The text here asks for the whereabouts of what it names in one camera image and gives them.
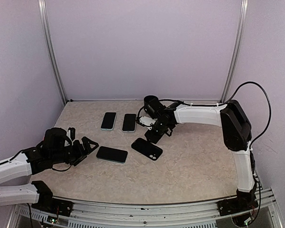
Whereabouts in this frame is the light blue phone case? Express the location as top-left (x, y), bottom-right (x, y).
top-left (100, 112), bottom-right (117, 132)

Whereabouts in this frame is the black phone dark edge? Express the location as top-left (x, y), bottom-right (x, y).
top-left (122, 114), bottom-right (137, 131)

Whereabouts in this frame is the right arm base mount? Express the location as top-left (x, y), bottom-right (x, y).
top-left (217, 198), bottom-right (258, 217)

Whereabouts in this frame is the front aluminium rail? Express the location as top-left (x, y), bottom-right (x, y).
top-left (13, 190), bottom-right (282, 228)

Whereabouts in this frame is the aluminium frame post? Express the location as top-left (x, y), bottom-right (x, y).
top-left (220, 0), bottom-right (249, 102)
top-left (38, 0), bottom-right (68, 105)

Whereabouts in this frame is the black phone case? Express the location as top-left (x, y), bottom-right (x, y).
top-left (131, 138), bottom-right (163, 161)

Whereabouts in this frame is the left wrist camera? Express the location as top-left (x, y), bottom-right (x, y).
top-left (67, 127), bottom-right (76, 141)

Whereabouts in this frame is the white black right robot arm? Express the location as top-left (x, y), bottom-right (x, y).
top-left (136, 94), bottom-right (272, 211)

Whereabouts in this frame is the left aluminium frame post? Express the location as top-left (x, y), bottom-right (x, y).
top-left (38, 0), bottom-right (68, 105)

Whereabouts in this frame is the right aluminium frame post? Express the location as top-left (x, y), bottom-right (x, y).
top-left (220, 0), bottom-right (249, 102)

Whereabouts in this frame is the black phone green edge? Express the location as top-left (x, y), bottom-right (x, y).
top-left (96, 146), bottom-right (128, 163)

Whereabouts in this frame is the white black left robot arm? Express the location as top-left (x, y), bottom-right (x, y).
top-left (0, 127), bottom-right (99, 211)

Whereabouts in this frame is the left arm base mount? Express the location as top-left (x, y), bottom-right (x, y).
top-left (32, 196), bottom-right (73, 217)

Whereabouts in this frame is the lavender phone case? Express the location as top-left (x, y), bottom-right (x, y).
top-left (121, 113), bottom-right (137, 133)

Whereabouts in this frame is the black phone white back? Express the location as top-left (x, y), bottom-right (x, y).
top-left (101, 112), bottom-right (117, 130)

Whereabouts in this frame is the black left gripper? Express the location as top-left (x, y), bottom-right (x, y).
top-left (50, 136), bottom-right (98, 166)

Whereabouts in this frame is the dark green cup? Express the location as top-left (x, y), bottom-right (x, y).
top-left (144, 95), bottom-right (159, 112)

